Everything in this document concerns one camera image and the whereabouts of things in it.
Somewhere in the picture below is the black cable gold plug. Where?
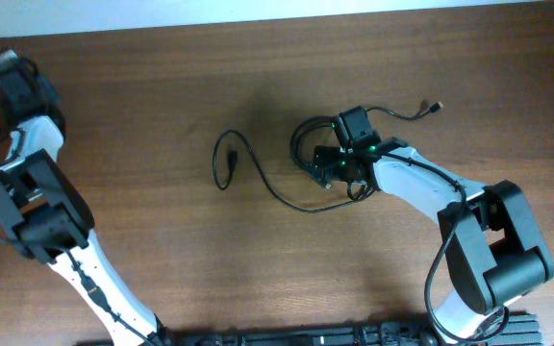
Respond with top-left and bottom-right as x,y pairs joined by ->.
289,99 -> 445,191

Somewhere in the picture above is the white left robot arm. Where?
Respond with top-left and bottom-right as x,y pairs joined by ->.
0,50 -> 171,345

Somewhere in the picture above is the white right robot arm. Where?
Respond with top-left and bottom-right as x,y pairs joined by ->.
312,106 -> 554,345

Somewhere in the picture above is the black left arm wire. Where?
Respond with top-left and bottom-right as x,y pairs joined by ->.
0,57 -> 163,346

